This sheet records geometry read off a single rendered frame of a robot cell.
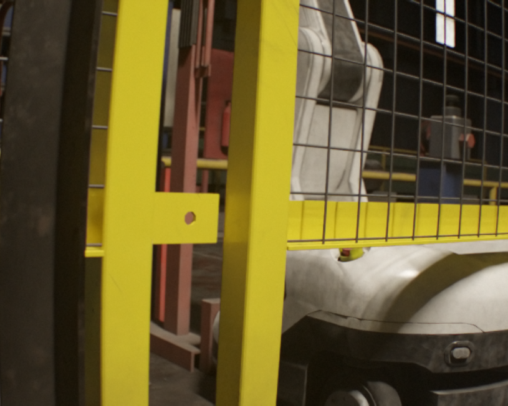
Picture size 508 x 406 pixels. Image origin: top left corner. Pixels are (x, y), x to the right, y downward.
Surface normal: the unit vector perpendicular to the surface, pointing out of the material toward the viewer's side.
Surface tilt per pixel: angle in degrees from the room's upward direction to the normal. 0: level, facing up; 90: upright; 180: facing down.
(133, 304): 90
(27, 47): 90
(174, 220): 90
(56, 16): 90
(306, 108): 104
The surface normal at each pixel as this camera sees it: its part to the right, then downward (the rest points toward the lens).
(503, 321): 0.36, 0.07
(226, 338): -0.79, -0.01
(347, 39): 0.54, -0.35
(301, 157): 0.53, 0.32
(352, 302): -0.63, 0.00
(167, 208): 0.61, 0.07
